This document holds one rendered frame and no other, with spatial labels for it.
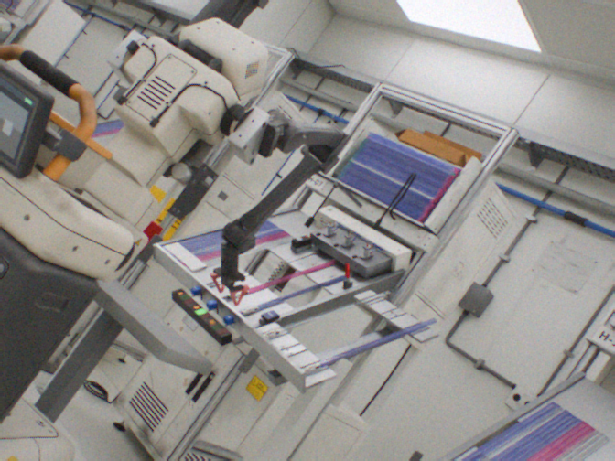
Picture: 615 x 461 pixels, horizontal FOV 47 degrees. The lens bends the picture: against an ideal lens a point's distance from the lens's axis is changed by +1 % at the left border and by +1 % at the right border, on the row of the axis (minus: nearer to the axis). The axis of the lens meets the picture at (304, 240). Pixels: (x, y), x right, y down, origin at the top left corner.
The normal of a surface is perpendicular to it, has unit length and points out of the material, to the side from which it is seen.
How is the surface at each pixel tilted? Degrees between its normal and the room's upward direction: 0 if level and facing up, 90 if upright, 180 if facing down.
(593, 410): 45
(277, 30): 90
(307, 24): 90
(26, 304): 90
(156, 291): 90
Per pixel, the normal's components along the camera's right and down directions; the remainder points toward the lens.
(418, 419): -0.54, -0.43
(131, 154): -0.18, -0.36
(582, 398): 0.04, -0.88
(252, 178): 0.61, 0.39
